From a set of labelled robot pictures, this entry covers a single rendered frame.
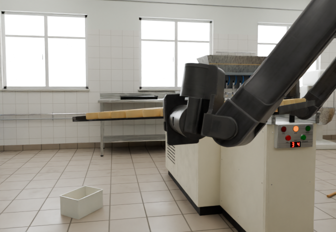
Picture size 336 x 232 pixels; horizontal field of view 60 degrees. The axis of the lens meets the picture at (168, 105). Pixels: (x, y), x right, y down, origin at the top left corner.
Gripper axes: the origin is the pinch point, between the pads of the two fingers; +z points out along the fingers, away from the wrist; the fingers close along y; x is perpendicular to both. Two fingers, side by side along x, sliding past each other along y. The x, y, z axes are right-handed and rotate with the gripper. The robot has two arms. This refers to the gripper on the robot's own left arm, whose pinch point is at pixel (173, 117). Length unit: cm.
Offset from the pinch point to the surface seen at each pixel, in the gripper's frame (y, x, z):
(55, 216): 87, -68, 185
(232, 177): 56, 68, 138
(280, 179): 46, 80, 93
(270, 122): 12, 73, 89
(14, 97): -21, -185, 464
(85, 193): 77, -47, 210
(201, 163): 48, 51, 161
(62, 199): 73, -63, 186
